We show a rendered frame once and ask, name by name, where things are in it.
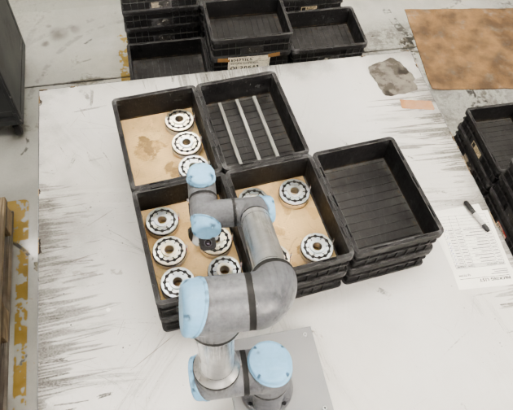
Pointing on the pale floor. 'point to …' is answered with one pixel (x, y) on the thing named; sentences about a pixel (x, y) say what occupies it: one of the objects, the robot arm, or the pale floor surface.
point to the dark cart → (2, 67)
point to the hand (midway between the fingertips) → (205, 243)
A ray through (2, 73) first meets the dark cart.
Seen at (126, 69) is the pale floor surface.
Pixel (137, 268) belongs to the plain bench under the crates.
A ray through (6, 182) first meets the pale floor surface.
